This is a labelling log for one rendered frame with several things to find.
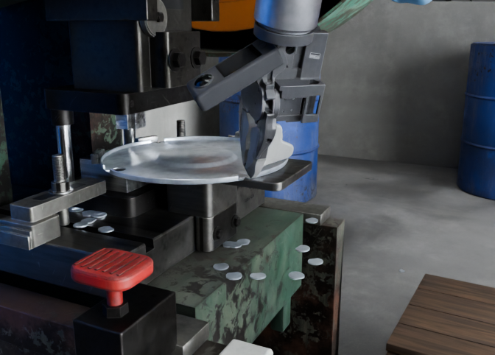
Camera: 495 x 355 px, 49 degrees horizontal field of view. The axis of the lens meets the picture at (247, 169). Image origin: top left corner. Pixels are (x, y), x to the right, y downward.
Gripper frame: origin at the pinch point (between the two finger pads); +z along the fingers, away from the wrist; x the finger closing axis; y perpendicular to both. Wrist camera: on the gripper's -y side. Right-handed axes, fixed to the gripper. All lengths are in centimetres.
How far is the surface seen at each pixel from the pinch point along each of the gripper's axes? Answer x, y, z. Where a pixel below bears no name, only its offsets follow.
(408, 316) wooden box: 7, 48, 49
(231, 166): 6.0, 0.2, 3.4
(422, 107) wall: 221, 231, 115
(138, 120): 21.3, -10.5, 3.0
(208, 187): 5.5, -3.2, 6.4
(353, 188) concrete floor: 175, 154, 143
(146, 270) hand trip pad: -18.3, -17.7, -2.0
